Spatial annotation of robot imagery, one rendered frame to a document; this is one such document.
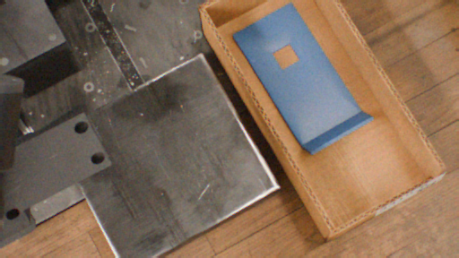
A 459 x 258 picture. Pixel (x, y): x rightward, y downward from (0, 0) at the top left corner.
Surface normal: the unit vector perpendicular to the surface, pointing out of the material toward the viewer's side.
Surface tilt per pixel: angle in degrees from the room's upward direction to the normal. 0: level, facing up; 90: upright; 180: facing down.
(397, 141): 0
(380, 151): 0
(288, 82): 0
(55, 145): 29
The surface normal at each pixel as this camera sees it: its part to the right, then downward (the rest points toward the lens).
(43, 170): 0.20, 0.18
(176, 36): -0.04, -0.26
